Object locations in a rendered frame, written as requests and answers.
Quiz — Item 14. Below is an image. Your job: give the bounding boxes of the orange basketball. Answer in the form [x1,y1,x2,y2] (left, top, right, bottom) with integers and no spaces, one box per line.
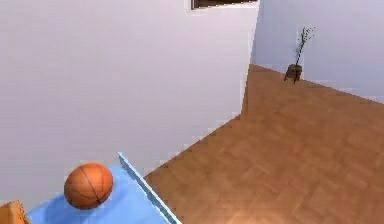
[63,162,114,210]

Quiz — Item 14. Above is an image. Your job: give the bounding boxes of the potted house plant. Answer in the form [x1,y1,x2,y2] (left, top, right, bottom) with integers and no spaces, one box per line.
[283,26,316,85]

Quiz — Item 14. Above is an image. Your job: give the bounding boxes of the light blue table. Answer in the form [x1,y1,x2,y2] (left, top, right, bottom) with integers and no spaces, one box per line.
[26,152,183,224]

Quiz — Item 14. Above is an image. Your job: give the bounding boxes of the orange wooden box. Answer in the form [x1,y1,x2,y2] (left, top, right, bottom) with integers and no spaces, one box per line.
[0,200,32,224]

